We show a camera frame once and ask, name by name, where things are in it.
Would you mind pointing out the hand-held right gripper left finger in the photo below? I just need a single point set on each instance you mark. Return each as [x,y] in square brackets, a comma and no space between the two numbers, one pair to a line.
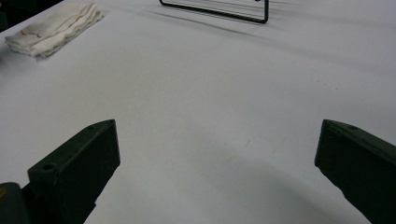
[79,168]

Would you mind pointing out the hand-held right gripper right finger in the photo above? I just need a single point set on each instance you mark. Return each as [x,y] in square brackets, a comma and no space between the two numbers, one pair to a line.
[361,161]

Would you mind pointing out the folded white cloth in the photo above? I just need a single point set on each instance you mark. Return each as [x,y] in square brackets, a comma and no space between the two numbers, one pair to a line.
[53,28]

